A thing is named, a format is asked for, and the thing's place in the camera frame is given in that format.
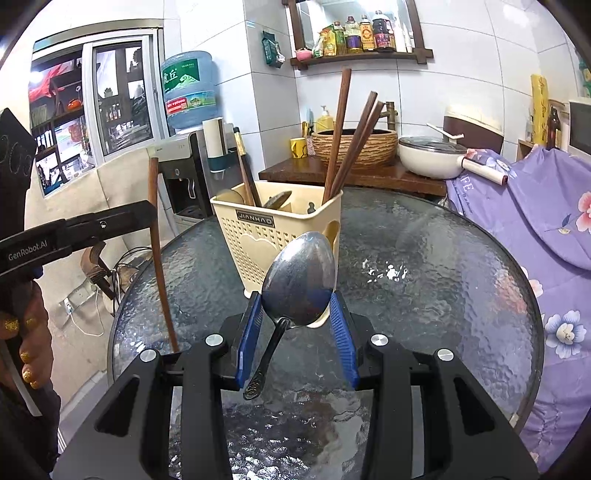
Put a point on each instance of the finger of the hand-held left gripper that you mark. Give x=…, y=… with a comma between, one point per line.
x=111, y=233
x=115, y=214

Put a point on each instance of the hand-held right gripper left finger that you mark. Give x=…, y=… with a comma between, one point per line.
x=249, y=341

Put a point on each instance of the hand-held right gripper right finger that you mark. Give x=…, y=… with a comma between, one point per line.
x=344, y=341

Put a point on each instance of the brown wooden chopstick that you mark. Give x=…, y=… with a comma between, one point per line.
x=364, y=143
x=358, y=138
x=339, y=129
x=161, y=286

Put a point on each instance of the beige plastic utensil basket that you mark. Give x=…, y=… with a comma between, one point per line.
x=272, y=258

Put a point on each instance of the person's left hand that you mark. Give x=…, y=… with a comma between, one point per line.
x=34, y=337

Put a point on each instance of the brown wooden stand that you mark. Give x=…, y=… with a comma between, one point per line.
x=97, y=272

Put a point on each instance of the grey water dispenser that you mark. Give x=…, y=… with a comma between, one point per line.
x=180, y=175

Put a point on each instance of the window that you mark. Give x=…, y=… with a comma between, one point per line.
x=115, y=101

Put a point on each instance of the teal paper cup holder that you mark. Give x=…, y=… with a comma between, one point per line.
x=221, y=147

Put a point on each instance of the blue water jug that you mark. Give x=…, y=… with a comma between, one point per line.
x=191, y=92

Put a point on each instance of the woven pattern basin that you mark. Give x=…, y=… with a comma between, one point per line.
x=383, y=150

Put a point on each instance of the yellow mug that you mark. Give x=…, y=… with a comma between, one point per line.
x=299, y=147

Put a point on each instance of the white pan with lid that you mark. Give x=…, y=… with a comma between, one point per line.
x=429, y=159

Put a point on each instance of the blue toothbrush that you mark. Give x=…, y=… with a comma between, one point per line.
x=310, y=120

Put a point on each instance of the yellow soap dispenser bottle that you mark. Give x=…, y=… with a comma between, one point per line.
x=324, y=122

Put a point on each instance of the purple floral cloth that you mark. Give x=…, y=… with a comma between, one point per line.
x=531, y=221

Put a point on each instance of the green packet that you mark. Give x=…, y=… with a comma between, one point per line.
x=272, y=48

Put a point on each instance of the bronze faucet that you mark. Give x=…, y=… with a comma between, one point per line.
x=391, y=115

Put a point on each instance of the white rice paddle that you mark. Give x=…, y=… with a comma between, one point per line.
x=445, y=131

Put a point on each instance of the pink bowl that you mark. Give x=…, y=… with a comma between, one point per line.
x=303, y=54

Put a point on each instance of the brown white rice cooker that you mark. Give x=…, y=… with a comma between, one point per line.
x=480, y=131

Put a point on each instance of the wooden box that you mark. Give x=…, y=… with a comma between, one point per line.
x=525, y=148

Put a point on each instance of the yellow seasoning pouch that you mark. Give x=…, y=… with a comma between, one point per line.
x=328, y=44

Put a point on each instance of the yellow oil bottle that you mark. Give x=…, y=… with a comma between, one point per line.
x=340, y=39

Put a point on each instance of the purple label bottle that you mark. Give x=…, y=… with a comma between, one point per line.
x=353, y=37

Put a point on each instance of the brown glass bottle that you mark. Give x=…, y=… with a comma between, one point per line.
x=554, y=129

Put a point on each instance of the yellow wrap roll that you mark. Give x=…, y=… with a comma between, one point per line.
x=540, y=110

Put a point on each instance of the amber sauce bottle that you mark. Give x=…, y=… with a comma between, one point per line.
x=367, y=34

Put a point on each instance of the white bottle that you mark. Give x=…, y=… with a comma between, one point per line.
x=400, y=37

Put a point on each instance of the dark soy sauce bottle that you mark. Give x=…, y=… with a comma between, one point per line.
x=384, y=32

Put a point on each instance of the white microwave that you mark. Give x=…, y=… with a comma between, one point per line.
x=581, y=129

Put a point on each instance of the wooden framed mirror shelf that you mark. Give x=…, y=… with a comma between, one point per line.
x=415, y=27

